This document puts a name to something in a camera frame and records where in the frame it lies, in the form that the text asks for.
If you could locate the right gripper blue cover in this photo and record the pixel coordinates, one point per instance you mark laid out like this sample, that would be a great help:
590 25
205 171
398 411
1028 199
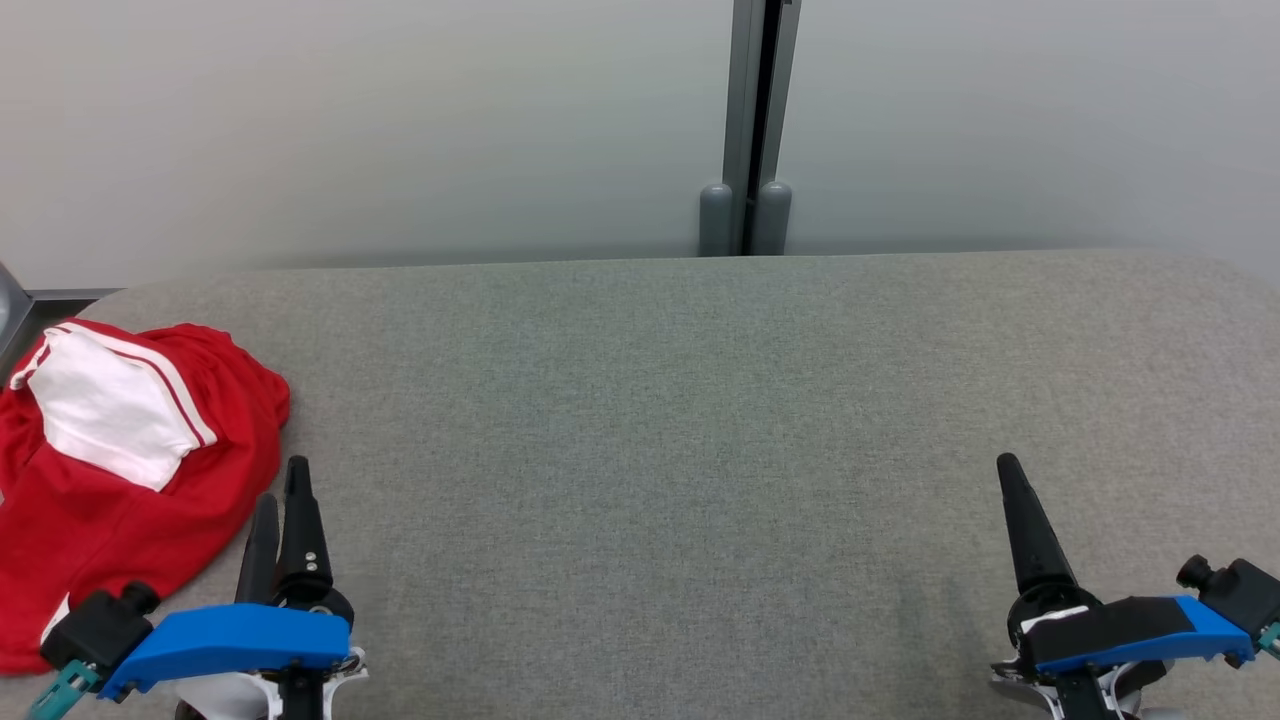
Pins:
1120 630

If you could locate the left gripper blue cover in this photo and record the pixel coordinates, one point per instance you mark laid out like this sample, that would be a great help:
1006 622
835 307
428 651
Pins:
230 640

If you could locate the red shorts white bands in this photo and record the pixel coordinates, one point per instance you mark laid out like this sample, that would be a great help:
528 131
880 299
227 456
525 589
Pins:
90 560

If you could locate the red numbered jersey white sleeves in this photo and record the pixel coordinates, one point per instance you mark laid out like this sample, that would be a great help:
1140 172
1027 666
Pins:
120 410

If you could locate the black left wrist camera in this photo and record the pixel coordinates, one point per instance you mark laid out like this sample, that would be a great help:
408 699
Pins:
95 630

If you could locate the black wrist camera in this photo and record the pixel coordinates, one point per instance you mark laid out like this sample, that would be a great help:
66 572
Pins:
1240 595
95 630

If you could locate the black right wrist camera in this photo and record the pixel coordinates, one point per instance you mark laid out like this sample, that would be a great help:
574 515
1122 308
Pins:
1240 595

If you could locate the grey cylindrical post foot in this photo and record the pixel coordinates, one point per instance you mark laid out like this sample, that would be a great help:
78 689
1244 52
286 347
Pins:
716 220
773 218

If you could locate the grey partition post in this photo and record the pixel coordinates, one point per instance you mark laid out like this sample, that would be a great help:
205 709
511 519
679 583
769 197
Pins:
760 90

